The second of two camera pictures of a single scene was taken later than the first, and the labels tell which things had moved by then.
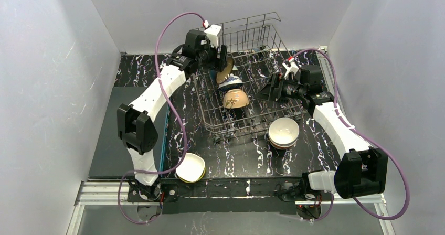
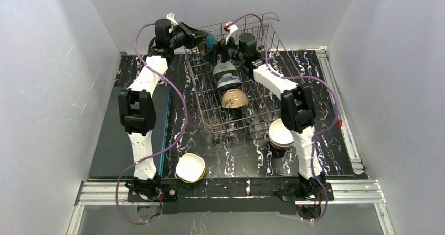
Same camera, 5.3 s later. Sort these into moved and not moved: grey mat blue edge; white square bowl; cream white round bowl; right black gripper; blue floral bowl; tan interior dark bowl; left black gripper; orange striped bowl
Moved: tan interior dark bowl; left black gripper; right black gripper
Not moved: grey mat blue edge; cream white round bowl; orange striped bowl; blue floral bowl; white square bowl
